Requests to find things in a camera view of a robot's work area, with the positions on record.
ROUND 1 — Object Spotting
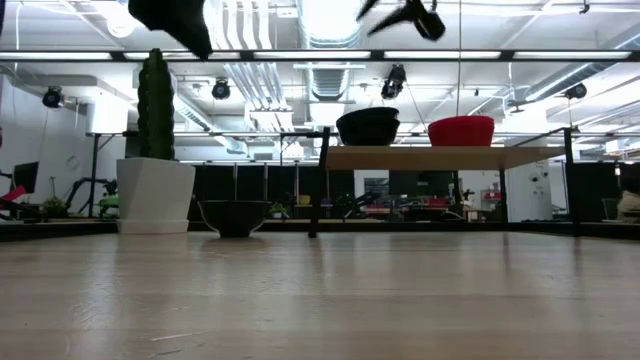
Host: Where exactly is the black table edge bar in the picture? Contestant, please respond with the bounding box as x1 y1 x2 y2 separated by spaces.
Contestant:
0 218 640 242

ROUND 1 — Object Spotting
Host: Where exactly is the white hexagonal plant pot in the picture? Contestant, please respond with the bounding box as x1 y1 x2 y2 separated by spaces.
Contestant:
115 157 197 235

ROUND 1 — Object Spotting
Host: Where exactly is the green cactus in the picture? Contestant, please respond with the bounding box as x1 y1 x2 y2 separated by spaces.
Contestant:
136 47 176 161

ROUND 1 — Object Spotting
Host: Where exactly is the patterned ceramic mini bowl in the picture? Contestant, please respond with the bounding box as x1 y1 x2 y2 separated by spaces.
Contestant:
197 199 272 239
335 115 402 147

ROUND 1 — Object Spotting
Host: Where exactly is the black ceiling spotlight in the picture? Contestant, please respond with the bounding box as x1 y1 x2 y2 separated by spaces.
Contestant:
563 82 589 100
41 86 65 110
380 63 407 100
210 77 232 101

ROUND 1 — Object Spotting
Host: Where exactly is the black metal shelf frame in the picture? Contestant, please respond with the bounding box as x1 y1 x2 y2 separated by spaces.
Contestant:
307 125 582 239

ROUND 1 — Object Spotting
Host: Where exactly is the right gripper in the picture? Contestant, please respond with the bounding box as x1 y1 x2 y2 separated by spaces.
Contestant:
357 0 447 42

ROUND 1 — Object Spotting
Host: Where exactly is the red flat object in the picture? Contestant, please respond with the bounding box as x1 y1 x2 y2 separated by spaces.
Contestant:
0 184 29 205

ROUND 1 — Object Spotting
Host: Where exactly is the black computer monitor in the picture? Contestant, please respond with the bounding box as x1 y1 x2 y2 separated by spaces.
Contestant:
12 160 40 195

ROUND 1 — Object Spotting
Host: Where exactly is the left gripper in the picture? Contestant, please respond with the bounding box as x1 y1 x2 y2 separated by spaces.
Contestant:
127 0 214 61

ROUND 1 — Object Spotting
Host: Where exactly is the red plastic mini bowl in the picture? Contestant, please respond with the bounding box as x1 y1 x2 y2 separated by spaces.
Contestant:
428 119 496 147

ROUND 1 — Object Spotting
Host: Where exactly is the silver ventilation duct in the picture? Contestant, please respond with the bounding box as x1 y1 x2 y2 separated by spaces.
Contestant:
294 0 366 104

